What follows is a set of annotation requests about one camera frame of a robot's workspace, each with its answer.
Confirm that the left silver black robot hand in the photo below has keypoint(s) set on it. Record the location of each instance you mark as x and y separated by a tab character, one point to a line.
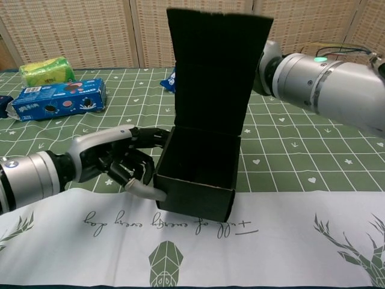
99	150

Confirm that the woven folding screen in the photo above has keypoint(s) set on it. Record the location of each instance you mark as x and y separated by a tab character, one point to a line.
90	30

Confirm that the black paper box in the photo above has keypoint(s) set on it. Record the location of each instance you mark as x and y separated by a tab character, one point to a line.
210	120

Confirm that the green checked tablecloth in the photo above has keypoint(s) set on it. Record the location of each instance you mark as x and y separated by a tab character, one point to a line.
300	150

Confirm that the dark blue small carton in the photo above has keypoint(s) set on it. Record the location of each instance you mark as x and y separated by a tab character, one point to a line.
4	105

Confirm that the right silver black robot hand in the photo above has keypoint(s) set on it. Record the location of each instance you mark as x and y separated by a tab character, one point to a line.
266	69

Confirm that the long blue Oreo packet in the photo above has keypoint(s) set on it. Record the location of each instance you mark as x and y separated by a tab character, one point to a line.
171	81

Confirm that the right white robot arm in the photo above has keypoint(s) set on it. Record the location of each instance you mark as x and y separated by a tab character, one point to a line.
331	87

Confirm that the blue Oreo cookie box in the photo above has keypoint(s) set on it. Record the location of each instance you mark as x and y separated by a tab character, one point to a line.
60	99

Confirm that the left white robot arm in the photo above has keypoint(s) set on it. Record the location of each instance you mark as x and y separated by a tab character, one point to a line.
27	180

